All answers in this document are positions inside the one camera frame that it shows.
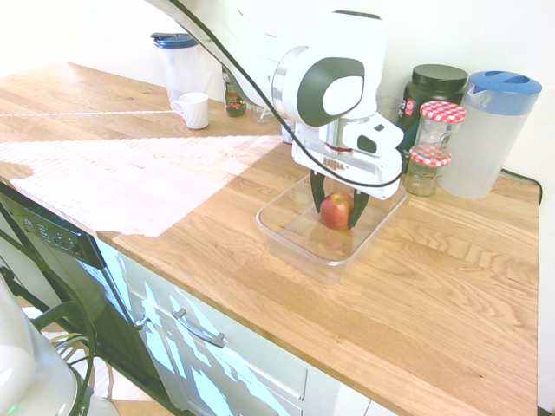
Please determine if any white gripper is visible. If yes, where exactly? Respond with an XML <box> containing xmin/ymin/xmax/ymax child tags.
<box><xmin>291</xmin><ymin>137</ymin><xmax>404</xmax><ymax>231</ymax></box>

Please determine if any red apple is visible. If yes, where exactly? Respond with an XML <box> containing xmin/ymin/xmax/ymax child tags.
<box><xmin>319</xmin><ymin>192</ymin><xmax>356</xmax><ymax>231</ymax></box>

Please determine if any clear plastic container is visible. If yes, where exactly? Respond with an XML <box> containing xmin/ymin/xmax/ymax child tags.
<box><xmin>255</xmin><ymin>172</ymin><xmax>409</xmax><ymax>283</ymax></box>

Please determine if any short jar red checked lid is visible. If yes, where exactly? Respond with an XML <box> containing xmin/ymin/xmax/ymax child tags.
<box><xmin>404</xmin><ymin>146</ymin><xmax>453</xmax><ymax>198</ymax></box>

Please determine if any tall jar red checked lid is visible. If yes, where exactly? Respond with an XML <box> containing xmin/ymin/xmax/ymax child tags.
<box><xmin>413</xmin><ymin>101</ymin><xmax>468</xmax><ymax>159</ymax></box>

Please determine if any dark glass bottle red label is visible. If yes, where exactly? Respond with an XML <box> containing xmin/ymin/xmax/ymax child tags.
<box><xmin>221</xmin><ymin>68</ymin><xmax>248</xmax><ymax>119</ymax></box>

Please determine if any black lidded tub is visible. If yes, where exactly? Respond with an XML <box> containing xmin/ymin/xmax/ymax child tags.
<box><xmin>395</xmin><ymin>63</ymin><xmax>470</xmax><ymax>175</ymax></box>

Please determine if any wide frosted blue-lidded pitcher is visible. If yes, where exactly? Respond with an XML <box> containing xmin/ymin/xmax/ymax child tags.
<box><xmin>437</xmin><ymin>70</ymin><xmax>544</xmax><ymax>201</ymax></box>

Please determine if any white ribbed mug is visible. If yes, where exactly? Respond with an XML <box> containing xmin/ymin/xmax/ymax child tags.
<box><xmin>169</xmin><ymin>91</ymin><xmax>212</xmax><ymax>131</ymax></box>

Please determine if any white cabinet drawer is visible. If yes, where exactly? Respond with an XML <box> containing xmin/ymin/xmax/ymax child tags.
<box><xmin>115</xmin><ymin>254</ymin><xmax>310</xmax><ymax>402</ymax></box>

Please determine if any slim clear blue-lidded pitcher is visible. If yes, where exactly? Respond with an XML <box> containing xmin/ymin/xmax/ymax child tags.
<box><xmin>150</xmin><ymin>32</ymin><xmax>225</xmax><ymax>106</ymax></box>

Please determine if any black dishwasher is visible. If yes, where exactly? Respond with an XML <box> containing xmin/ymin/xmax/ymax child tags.
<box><xmin>0</xmin><ymin>181</ymin><xmax>175</xmax><ymax>411</ymax></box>

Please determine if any white rounded machine base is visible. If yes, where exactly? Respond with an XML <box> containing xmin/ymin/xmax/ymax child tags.
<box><xmin>0</xmin><ymin>271</ymin><xmax>119</xmax><ymax>416</ymax></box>

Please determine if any black power cord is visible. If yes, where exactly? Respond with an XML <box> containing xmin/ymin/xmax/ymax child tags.
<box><xmin>499</xmin><ymin>167</ymin><xmax>544</xmax><ymax>210</ymax></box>

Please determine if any silver drawer handle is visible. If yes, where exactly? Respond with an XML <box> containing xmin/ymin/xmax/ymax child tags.
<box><xmin>171</xmin><ymin>307</ymin><xmax>227</xmax><ymax>349</ymax></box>

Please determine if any dark green cable bundle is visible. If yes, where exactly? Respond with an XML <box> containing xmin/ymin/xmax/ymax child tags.
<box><xmin>29</xmin><ymin>300</ymin><xmax>100</xmax><ymax>411</ymax></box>

